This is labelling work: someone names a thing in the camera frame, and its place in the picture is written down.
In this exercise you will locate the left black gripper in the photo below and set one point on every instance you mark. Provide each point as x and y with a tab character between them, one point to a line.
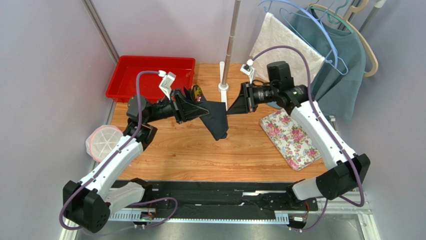
184	109

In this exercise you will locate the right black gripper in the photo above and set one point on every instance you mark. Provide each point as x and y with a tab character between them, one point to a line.
248	98

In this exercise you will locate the iridescent spoon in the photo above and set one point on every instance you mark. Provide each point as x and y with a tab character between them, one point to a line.
196	93

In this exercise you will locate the black paper napkin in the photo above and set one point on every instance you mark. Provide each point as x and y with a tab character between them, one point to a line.
216	120

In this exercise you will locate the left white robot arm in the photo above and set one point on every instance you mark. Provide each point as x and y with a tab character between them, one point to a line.
88	204

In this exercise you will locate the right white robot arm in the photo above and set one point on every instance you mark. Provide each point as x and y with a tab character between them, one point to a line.
346	170

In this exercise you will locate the white stand with metal pole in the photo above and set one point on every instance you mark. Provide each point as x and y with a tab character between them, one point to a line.
224	66

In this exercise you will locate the floral tray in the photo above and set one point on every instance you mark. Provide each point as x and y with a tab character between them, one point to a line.
290	139

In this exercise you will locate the white towel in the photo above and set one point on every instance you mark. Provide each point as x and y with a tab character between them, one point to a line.
274	33

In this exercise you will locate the white mesh laundry bag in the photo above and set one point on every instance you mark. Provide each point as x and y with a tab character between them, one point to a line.
102	142

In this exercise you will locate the teal shirt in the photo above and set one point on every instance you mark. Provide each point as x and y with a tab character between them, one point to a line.
335	89

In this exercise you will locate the teal hanger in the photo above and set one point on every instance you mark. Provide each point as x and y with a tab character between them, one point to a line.
334	19

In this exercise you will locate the beige wooden hanger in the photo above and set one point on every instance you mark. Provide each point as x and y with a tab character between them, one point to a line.
356	7

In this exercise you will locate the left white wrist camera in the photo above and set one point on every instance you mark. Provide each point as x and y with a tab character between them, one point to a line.
166	83

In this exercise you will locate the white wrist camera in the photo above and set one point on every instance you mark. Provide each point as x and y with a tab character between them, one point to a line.
247	69
166	83

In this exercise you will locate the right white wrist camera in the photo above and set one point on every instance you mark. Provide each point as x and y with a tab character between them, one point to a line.
247	69

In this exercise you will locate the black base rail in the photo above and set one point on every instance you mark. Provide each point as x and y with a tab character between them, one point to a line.
221	202

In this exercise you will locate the blue wire hanger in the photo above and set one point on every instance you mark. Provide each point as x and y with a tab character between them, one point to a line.
304	22

